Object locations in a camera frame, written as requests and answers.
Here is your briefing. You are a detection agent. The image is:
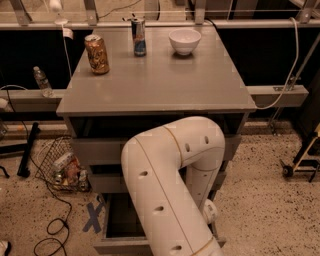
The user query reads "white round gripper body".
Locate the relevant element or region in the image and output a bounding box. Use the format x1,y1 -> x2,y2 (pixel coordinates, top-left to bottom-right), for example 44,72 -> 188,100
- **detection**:
203,199 -> 218,224

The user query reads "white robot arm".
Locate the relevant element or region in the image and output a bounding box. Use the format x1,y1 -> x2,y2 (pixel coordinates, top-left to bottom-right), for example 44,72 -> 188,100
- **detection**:
121,117 -> 225,256

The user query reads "grey open bottom drawer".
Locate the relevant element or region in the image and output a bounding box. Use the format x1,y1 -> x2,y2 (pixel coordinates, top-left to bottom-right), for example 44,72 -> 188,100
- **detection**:
93,191 -> 227,256

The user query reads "grey middle drawer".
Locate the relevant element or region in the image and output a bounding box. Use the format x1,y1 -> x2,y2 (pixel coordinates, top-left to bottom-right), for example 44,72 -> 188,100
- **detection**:
89,164 -> 226,193

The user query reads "grey top drawer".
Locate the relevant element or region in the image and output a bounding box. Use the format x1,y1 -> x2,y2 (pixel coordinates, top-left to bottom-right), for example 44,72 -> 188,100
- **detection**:
70,135 -> 241,165

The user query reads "grey drawer cabinet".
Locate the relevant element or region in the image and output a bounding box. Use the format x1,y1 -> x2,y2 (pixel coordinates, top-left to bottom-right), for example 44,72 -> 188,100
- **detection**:
56,25 -> 257,194

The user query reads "slim silver blue can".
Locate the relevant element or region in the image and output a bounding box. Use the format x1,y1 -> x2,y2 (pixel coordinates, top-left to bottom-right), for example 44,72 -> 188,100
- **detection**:
131,18 -> 146,57

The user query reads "gold brown soda can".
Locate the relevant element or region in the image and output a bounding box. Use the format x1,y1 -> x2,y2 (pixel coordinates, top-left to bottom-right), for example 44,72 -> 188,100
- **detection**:
84,34 -> 110,75

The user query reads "black wheeled cart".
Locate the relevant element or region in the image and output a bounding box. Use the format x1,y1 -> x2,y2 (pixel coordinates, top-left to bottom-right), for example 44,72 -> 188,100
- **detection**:
280,124 -> 320,183

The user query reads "white ceramic bowl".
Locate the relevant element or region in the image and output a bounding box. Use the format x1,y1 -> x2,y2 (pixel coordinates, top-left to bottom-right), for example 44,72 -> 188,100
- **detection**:
169,28 -> 202,56

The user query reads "black bar stand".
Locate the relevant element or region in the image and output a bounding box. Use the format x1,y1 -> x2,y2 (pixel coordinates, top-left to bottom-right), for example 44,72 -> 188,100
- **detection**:
17,122 -> 40,178

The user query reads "clear plastic water bottle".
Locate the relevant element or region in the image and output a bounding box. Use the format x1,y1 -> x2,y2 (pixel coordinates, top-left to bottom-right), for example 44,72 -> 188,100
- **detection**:
33,66 -> 54,98

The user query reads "white cable right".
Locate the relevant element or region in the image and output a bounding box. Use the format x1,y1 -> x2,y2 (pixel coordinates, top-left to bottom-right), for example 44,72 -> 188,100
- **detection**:
255,17 -> 300,111

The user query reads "wire basket with items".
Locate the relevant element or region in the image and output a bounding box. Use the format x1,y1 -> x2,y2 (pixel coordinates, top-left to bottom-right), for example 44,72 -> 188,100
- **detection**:
36,136 -> 90,192

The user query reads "black floor cable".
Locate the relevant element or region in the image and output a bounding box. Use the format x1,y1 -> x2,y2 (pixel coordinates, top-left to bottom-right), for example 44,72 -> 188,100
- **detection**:
0,84 -> 73,256

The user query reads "white hanging cable left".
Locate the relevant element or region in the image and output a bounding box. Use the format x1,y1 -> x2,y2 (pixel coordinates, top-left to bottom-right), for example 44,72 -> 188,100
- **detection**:
49,0 -> 74,80

